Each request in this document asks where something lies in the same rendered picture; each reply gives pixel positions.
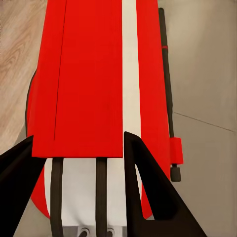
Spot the radio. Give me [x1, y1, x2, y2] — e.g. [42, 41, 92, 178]
[25, 0, 183, 237]

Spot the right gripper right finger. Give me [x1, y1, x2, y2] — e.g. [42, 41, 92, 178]
[123, 131, 207, 237]

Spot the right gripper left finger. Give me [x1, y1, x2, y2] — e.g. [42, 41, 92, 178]
[0, 135, 47, 237]

